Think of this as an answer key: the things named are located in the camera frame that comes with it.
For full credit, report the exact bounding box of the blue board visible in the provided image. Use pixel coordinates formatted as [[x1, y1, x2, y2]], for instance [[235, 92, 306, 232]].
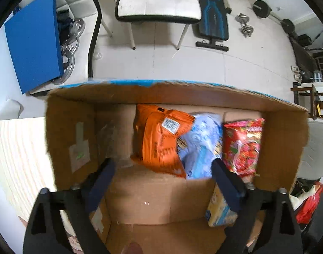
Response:
[[4, 0, 65, 95]]

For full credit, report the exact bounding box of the chrome weight plates pile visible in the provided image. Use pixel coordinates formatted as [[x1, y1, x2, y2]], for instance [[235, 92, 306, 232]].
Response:
[[52, 10, 86, 84]]

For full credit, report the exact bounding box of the orange snack bag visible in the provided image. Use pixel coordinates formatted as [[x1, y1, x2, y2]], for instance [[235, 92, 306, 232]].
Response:
[[130, 104, 195, 178]]

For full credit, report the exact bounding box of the cardboard box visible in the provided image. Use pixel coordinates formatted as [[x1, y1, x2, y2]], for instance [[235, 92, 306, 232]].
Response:
[[46, 79, 309, 254]]

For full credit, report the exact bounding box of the red snack bag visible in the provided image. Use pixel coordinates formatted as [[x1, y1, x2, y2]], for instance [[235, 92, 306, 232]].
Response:
[[221, 118, 266, 178]]

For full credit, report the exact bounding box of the chrome dumbbell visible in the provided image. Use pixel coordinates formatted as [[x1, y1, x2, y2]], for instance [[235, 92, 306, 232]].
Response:
[[236, 13, 255, 36]]

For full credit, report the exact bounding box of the black blue workout bench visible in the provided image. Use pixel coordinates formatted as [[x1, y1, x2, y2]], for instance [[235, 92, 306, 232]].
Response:
[[193, 0, 229, 52]]

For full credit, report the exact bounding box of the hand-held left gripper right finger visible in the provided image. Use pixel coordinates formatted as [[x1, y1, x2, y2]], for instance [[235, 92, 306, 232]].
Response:
[[211, 158, 303, 254]]

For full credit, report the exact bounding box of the yellow blue snack packet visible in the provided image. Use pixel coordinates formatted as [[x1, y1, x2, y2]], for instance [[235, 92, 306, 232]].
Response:
[[206, 183, 239, 227]]

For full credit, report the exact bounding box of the white cushioned chair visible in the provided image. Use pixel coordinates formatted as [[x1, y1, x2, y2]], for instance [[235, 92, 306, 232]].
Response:
[[114, 0, 202, 50]]

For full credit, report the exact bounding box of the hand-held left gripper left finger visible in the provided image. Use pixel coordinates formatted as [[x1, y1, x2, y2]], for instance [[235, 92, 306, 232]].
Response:
[[23, 158, 116, 254]]

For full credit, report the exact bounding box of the black metal pole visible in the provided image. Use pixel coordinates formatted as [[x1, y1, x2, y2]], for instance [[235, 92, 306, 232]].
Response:
[[85, 0, 103, 78]]

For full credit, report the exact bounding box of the red plastic bag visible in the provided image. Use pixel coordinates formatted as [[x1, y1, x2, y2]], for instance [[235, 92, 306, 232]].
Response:
[[295, 182, 323, 224]]

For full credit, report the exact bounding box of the light blue snack bag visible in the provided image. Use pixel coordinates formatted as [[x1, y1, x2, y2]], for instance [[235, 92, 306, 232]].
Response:
[[177, 112, 223, 179]]

